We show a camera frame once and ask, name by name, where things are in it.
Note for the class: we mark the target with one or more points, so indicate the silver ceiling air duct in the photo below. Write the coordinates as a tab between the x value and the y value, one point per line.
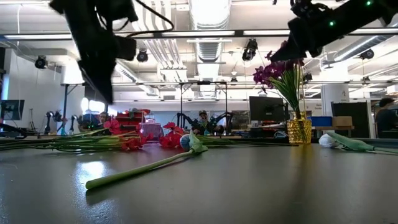
210	49

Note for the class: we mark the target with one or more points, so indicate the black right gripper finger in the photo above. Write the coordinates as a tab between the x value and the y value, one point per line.
284	51
297	54

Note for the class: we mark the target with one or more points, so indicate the white tulip green stem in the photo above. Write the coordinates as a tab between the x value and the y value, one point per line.
140	170
354	144

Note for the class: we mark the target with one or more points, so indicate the black ceiling spotlight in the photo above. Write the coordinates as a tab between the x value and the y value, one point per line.
142	56
367	53
40	62
308	77
250	49

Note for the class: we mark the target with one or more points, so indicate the red shelving rack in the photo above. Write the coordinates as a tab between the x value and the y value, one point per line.
129	119

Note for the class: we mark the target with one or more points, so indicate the red flower bunch long stems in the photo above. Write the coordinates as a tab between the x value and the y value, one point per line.
93	141

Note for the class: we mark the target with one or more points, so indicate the blue plastic bin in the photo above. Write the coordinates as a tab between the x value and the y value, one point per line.
321	120

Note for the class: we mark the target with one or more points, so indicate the person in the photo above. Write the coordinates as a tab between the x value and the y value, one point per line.
102	117
203	117
385	118

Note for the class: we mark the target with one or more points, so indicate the pink glass vase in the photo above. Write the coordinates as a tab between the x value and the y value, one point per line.
150	130

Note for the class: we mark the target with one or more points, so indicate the red flower bunch grassy leaves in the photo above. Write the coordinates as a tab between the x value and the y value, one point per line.
172	138

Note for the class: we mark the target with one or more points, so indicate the yellow glass vase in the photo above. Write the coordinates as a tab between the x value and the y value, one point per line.
299	130

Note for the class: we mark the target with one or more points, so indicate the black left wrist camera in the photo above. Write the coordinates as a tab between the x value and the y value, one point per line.
126	48

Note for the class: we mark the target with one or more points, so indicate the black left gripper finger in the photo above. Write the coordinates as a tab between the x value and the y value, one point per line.
107	77
91	71

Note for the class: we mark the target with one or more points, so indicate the black partition screen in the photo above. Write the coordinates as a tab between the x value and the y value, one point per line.
348	116

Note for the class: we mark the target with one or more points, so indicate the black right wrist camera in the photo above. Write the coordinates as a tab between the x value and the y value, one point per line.
306	7

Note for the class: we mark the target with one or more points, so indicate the black computer monitor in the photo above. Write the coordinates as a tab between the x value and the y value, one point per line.
12	109
265	109

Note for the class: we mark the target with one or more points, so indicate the black overhead rig frame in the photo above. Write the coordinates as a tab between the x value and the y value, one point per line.
203	82
65	102

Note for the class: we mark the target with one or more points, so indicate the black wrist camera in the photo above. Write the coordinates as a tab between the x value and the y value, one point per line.
126	48
306	7

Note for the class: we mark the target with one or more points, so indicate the black background robot arm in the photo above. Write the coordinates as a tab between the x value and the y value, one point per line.
222	119
186	119

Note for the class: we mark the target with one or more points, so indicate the cardboard box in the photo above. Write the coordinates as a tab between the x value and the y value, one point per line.
342	121

